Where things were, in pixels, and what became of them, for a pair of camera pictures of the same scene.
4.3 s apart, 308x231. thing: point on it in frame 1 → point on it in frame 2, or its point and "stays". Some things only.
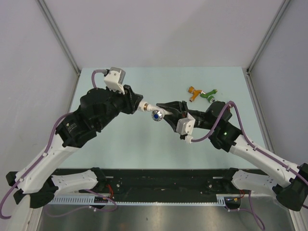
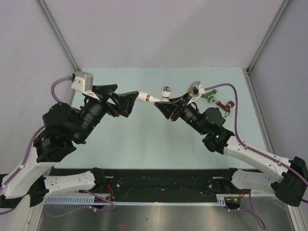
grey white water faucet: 157,114 → 165,93
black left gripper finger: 173,119 → 185,96
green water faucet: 209,96 stays
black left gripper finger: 176,106 stays
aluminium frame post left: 58,36 stays
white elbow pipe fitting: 143,106 → 144,97
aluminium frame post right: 284,6 stays
